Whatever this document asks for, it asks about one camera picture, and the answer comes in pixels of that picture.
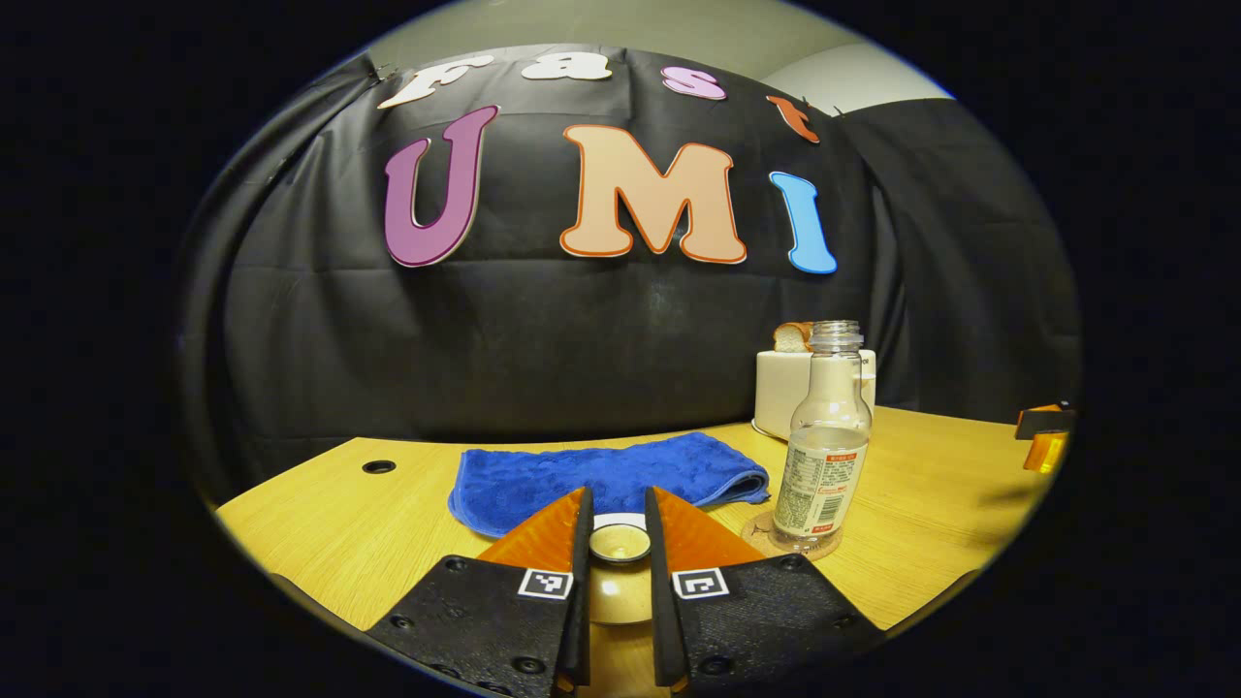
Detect white toaster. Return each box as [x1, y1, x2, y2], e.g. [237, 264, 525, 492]
[751, 349, 878, 442]

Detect round cork coaster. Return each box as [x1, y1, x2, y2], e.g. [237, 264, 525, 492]
[742, 509, 843, 561]

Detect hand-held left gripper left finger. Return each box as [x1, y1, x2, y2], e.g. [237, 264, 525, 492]
[364, 483, 594, 698]

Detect cream teacup lid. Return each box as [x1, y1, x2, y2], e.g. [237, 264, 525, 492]
[589, 523, 652, 625]

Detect clear water bottle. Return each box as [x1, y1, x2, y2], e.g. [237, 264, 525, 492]
[771, 320, 874, 540]

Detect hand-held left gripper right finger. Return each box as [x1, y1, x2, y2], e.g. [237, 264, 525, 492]
[644, 483, 888, 697]

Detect black backdrop cloth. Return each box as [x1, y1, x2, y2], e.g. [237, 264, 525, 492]
[179, 44, 1082, 500]

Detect blue towel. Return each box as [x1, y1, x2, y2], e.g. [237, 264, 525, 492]
[448, 431, 772, 539]

